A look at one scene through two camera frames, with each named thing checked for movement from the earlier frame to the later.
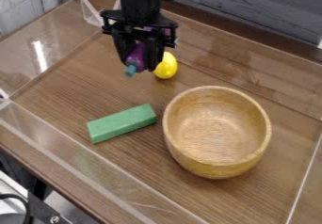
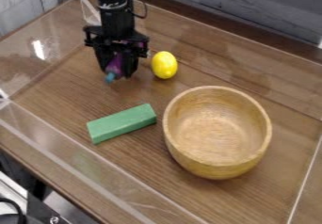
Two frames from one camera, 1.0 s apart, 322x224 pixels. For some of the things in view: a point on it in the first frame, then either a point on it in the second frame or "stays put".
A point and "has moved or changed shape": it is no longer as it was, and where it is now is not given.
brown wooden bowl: [217, 131] stays put
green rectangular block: [121, 122] stays put
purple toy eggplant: [137, 59] has moved or changed shape
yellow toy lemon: [167, 67] stays put
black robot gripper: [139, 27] → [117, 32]
